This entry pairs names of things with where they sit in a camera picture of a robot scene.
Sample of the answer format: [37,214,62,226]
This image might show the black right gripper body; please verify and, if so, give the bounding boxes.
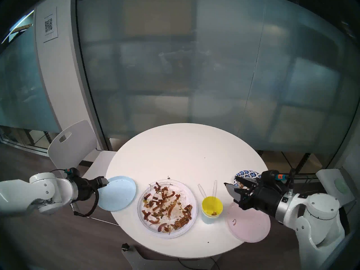
[239,180,283,217]

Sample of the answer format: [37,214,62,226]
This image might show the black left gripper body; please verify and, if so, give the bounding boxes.
[72,177,99,201]

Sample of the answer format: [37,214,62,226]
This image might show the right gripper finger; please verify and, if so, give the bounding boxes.
[235,175,258,189]
[224,183,243,204]

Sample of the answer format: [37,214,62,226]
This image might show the light blue plate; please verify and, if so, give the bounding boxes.
[97,176,137,212]

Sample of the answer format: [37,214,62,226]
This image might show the yellow plastic cup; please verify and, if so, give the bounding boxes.
[201,196,224,217]

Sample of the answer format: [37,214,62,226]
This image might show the blue patterned paper bowl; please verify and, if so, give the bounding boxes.
[234,170,262,189]

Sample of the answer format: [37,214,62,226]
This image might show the pink plate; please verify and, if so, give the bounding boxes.
[226,202,271,243]

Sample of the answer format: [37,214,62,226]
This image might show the light blue plastic cup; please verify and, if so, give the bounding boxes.
[202,209,223,224]

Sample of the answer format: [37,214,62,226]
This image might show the brown food scraps heap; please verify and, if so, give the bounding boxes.
[141,182,193,233]

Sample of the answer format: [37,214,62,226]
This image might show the white chair with green pad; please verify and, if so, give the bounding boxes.
[316,168,356,208]

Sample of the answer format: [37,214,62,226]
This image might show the green round seat pad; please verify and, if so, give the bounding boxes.
[334,178,349,194]

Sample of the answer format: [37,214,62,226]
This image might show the white table base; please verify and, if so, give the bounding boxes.
[121,244,222,270]

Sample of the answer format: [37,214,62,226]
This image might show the black left arm hose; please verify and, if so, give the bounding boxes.
[71,188,100,217]

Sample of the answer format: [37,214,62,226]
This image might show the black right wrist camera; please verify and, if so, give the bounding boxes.
[261,170,282,186]

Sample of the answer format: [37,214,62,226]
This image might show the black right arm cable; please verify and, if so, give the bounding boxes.
[281,168,296,197]

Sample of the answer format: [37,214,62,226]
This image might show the white chair with handle hole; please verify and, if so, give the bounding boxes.
[47,120,117,185]

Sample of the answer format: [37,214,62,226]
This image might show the perforated metal shelf bracket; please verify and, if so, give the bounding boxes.
[292,153,311,173]

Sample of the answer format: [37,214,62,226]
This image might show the black cable under table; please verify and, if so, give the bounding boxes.
[177,257,220,270]

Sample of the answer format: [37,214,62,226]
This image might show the QR code wall sign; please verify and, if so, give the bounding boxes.
[43,6,59,44]

